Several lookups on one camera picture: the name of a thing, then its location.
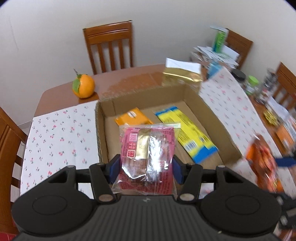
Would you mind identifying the pink snack packet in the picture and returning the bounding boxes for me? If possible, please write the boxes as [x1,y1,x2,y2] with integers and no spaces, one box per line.
[112,123,181,196]

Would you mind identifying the orange snack packet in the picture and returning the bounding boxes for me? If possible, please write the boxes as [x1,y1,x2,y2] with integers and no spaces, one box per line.
[115,108,153,126]

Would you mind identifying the right wooden chair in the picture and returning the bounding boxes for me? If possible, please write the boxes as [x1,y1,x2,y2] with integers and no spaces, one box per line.
[225,29,253,69]

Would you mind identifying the cardboard box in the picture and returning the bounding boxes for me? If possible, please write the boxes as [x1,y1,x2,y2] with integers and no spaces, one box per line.
[95,83,243,170]

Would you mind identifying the far wooden chair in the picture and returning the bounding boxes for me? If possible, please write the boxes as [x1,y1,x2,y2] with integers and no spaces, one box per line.
[83,20,134,75]

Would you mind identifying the cherry print tablecloth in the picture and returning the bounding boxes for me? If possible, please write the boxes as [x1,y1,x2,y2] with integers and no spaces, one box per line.
[20,68,280,194]

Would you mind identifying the yellow blue snack bag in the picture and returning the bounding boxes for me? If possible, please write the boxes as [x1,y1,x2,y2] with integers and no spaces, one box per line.
[154,106,218,164]

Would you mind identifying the gold tissue box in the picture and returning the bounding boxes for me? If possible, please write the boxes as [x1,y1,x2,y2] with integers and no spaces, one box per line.
[162,58,204,92]

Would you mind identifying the orange foil snack bag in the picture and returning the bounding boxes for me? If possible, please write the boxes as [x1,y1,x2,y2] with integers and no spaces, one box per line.
[245,134,284,193]

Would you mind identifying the gold wrapped candies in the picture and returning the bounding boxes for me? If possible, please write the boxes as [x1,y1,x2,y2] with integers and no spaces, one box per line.
[263,109,279,126]

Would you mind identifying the black lid jar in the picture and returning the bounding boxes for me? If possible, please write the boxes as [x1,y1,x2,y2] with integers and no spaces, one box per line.
[231,69,246,88]

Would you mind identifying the light blue small box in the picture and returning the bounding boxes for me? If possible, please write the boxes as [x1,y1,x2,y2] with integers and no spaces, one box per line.
[207,61,223,79]

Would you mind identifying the green lid jar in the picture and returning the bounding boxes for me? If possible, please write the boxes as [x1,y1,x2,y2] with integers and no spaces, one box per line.
[244,75,259,95]

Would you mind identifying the green white carton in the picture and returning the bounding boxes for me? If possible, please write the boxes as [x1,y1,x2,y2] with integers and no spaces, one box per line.
[210,26,229,53]

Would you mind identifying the orange fruit with leaf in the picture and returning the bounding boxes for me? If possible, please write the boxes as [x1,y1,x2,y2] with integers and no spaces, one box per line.
[72,69,95,99]

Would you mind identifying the orange label plastic container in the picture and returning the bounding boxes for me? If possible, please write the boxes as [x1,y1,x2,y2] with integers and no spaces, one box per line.
[276,116,295,153]

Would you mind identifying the wooden chair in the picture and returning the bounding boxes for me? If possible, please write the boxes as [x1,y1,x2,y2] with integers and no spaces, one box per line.
[83,20,134,75]
[225,29,253,69]
[1,109,28,235]

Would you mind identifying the clear jar with sachets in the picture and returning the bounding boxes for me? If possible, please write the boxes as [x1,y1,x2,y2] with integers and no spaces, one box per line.
[254,68,278,104]

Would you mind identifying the left wooden chair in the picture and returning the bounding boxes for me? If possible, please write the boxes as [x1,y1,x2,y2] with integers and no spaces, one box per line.
[1,109,28,235]

